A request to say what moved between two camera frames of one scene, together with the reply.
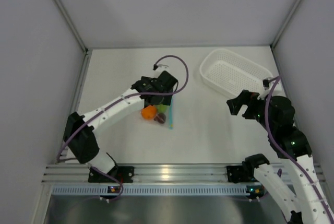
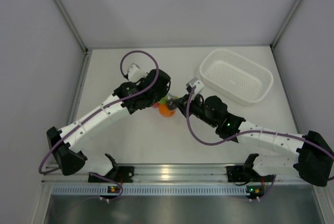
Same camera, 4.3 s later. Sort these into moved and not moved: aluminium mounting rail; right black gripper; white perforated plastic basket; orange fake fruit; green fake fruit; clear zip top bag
Moved: orange fake fruit; clear zip top bag; right black gripper; green fake fruit
Not moved: white perforated plastic basket; aluminium mounting rail
